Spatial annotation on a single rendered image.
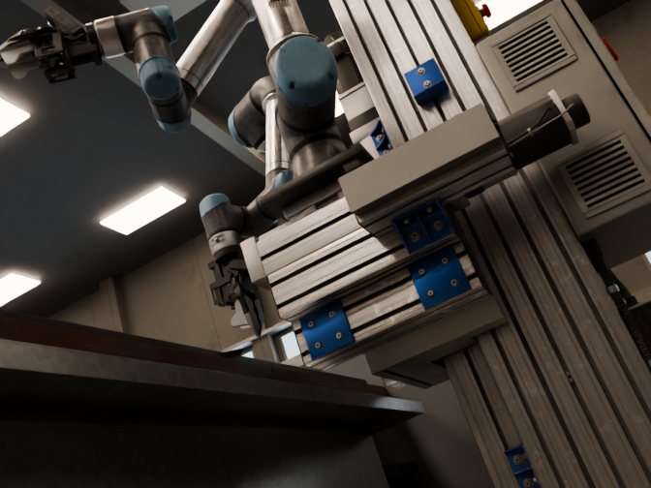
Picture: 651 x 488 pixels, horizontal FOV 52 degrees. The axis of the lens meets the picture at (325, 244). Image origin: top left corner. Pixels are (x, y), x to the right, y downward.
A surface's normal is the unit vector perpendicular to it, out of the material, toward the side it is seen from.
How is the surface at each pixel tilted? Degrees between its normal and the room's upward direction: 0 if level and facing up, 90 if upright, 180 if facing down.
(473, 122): 90
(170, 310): 90
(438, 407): 90
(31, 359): 90
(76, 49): 82
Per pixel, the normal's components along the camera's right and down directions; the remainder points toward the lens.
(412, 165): -0.41, -0.26
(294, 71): 0.04, -0.31
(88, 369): 0.84, -0.44
